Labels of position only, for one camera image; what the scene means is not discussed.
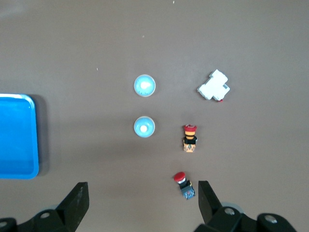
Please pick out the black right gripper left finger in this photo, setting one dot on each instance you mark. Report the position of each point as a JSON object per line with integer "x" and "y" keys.
{"x": 70, "y": 210}

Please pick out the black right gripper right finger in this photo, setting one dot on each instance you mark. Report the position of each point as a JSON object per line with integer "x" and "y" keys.
{"x": 212, "y": 212}

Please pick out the blue dome call bell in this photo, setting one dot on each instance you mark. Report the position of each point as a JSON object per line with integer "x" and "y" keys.
{"x": 144, "y": 85}
{"x": 144, "y": 127}

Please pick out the red push button black base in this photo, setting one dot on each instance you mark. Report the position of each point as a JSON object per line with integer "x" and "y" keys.
{"x": 184, "y": 187}

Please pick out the red emergency stop yellow collar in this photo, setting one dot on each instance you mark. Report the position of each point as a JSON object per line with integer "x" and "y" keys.
{"x": 190, "y": 142}

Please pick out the blue plastic tray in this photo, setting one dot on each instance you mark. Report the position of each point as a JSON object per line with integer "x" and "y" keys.
{"x": 17, "y": 137}

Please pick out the white circuit breaker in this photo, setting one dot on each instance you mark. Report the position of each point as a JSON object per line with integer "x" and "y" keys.
{"x": 212, "y": 87}

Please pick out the brown table mat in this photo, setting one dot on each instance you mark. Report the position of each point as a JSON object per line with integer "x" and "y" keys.
{"x": 96, "y": 48}

